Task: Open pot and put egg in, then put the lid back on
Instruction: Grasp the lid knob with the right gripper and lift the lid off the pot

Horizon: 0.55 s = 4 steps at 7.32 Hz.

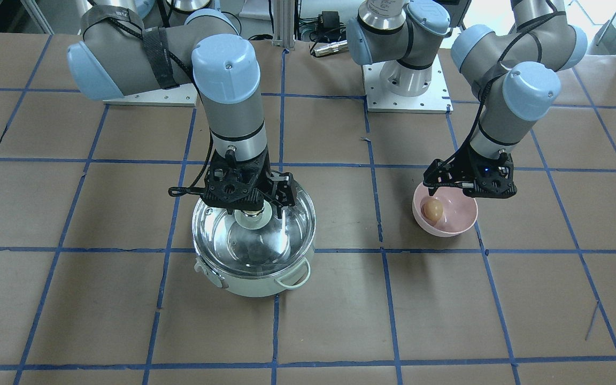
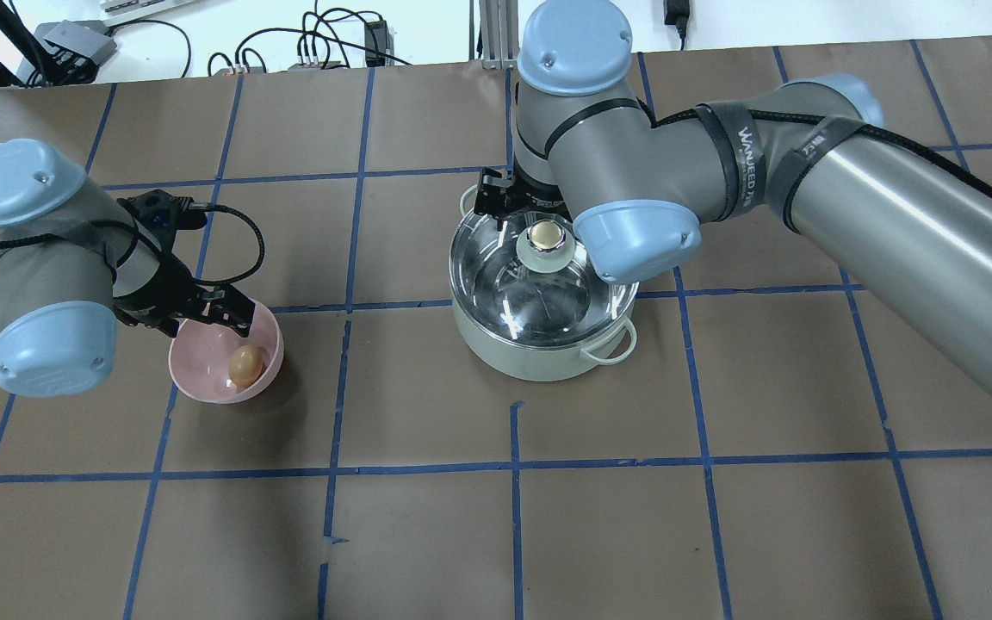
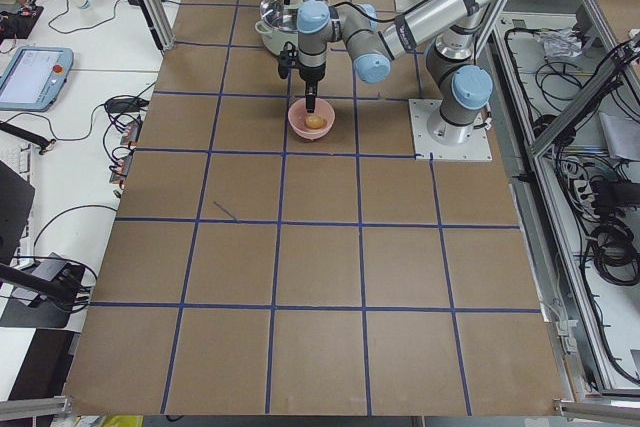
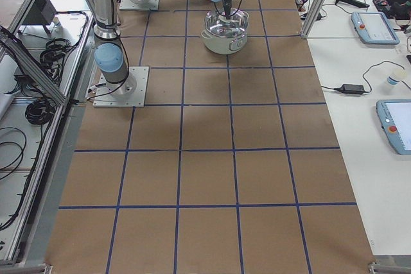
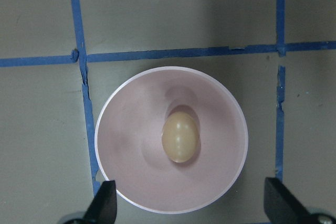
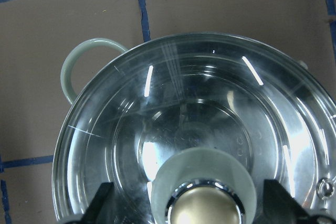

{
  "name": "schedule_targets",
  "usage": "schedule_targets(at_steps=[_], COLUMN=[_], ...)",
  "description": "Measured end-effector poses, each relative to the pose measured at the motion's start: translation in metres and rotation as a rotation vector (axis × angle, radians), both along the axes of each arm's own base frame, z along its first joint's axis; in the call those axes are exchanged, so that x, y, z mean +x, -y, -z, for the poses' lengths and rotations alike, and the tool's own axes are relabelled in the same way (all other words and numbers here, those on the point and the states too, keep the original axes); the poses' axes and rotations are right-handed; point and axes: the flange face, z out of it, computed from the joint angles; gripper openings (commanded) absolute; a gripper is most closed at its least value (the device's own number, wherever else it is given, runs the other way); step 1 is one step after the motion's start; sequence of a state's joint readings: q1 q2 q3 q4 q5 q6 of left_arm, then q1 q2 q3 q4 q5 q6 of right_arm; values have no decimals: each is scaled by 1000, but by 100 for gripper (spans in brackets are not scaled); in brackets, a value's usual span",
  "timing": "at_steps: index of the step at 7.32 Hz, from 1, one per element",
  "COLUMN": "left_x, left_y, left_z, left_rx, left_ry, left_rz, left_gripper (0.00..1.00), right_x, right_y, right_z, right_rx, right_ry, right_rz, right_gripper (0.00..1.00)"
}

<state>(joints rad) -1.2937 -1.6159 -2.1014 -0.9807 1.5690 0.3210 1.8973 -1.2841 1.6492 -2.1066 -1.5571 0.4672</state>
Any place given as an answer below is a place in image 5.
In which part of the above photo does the pink bowl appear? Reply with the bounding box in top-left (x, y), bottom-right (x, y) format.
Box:
top-left (94, 66), bottom-right (248, 214)

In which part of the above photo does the beige egg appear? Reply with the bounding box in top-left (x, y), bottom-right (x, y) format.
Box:
top-left (161, 111), bottom-right (199, 163)

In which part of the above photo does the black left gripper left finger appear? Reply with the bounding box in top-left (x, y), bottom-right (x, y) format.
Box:
top-left (82, 180), bottom-right (117, 224)

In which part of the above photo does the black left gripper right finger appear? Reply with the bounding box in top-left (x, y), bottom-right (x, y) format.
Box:
top-left (264, 177), bottom-right (310, 224)

